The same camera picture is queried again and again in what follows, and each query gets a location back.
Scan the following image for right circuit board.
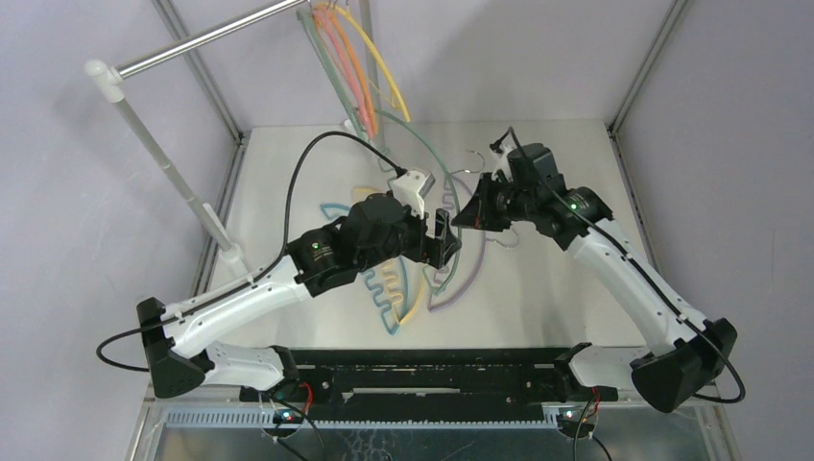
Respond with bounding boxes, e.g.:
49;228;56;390
557;410;587;427

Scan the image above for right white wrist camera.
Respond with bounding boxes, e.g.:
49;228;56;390
490;143;514;182

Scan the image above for left circuit board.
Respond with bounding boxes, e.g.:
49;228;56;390
273;409;304;425

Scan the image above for purple wavy hanger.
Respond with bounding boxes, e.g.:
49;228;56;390
427;182;487;313

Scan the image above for aluminium frame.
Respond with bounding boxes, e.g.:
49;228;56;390
127;0;742;461

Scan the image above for blue wavy hanger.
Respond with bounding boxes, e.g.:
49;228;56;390
320;204;408;336

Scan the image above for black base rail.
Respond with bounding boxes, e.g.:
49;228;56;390
238;347;619;424

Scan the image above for circuit board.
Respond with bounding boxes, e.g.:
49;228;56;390
557;410;587;427
273;409;304;425

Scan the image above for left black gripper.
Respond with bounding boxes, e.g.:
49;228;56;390
357;197;460;273

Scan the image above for teal wavy hanger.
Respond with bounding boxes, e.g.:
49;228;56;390
375;109;487;311

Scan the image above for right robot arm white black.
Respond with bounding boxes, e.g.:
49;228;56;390
451;141;737;413

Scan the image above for chrome and white garment rack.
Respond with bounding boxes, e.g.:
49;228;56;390
85;0;395;281

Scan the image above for black camera cable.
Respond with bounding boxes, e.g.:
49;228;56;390
488;127;747;405
95;131;408;374

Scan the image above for left black camera cable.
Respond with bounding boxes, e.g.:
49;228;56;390
95;131;408;374

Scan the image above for right black camera cable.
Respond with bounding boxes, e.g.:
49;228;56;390
488;127;747;405

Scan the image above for yellow wavy hanger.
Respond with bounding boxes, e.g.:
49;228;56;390
352;185;428;327

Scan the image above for yellow smooth hanger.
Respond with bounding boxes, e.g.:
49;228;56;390
323;2;411;123

